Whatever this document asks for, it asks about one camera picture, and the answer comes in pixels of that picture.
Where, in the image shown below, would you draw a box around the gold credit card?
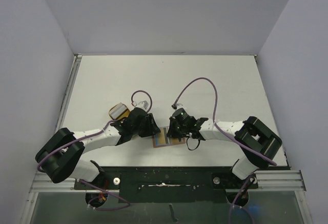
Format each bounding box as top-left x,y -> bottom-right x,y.
155,128 -> 185,145

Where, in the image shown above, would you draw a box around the tan leather card holder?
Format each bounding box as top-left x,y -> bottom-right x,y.
151,126 -> 187,149

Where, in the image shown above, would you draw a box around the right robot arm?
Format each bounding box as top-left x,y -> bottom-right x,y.
167,108 -> 282,188

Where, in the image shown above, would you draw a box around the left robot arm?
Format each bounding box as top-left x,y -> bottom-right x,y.
35,107 -> 160,189

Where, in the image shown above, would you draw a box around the wooden card tray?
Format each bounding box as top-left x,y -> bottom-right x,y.
108,103 -> 130,120

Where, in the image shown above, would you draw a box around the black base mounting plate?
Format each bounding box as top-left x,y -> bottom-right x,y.
74,166 -> 259,204

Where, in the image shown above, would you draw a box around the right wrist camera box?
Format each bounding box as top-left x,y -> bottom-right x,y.
171,103 -> 183,109

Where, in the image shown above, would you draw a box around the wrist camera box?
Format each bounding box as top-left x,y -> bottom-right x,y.
131,100 -> 149,111
171,103 -> 183,109

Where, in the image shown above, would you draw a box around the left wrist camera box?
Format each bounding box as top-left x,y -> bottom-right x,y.
131,100 -> 149,111

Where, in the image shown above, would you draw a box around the black right gripper cable loop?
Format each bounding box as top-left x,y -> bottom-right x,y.
186,136 -> 202,151

